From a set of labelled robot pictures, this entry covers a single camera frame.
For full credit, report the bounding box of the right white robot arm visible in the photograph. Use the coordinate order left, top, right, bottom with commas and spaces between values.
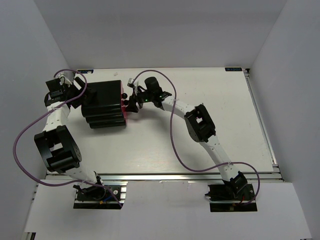
126, 76, 248, 200

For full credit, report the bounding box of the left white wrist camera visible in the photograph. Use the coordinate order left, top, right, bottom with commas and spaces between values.
53, 70, 74, 79

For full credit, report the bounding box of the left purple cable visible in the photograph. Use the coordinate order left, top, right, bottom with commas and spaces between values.
12, 68, 123, 208

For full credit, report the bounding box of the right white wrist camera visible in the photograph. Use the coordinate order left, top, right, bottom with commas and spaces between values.
127, 78, 139, 95

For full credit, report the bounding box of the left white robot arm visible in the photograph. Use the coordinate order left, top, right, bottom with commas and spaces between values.
34, 72, 106, 200

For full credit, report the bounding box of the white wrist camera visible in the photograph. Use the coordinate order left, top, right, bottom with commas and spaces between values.
127, 78, 139, 95
53, 70, 74, 79

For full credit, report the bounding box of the blue label sticker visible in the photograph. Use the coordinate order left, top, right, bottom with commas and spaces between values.
77, 69, 94, 74
224, 67, 243, 72

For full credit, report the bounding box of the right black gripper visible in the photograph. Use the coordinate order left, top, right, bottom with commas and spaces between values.
125, 87, 154, 114

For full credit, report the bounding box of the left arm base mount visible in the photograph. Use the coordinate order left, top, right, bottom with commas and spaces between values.
73, 183, 124, 210

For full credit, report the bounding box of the purple cable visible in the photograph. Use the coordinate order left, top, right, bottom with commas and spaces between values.
12, 68, 123, 208
132, 69, 261, 206

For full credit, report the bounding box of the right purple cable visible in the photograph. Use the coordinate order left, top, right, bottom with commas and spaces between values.
132, 69, 261, 206

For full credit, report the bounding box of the blue label sticker left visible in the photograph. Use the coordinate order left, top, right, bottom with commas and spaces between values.
77, 69, 94, 74

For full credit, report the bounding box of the black drawer cabinet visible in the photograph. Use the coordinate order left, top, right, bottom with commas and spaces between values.
81, 80, 126, 129

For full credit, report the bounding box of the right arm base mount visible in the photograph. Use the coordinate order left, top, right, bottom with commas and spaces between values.
204, 183, 258, 213

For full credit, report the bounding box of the blue label sticker right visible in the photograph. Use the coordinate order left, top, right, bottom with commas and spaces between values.
224, 67, 243, 72

